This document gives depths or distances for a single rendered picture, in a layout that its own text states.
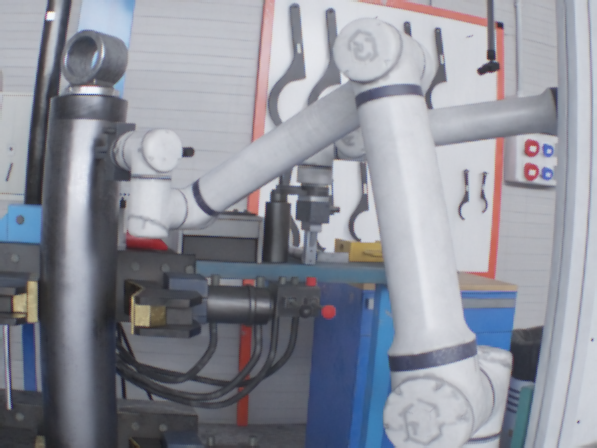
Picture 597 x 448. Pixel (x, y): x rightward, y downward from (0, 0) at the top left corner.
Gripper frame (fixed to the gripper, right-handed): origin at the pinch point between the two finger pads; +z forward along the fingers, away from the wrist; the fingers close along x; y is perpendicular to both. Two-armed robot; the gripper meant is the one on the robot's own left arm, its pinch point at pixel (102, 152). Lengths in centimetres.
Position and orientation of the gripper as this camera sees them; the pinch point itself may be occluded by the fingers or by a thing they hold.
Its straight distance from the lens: 184.3
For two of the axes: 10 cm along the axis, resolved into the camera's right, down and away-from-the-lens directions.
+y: -7.9, -0.3, -6.2
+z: -6.1, -0.7, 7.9
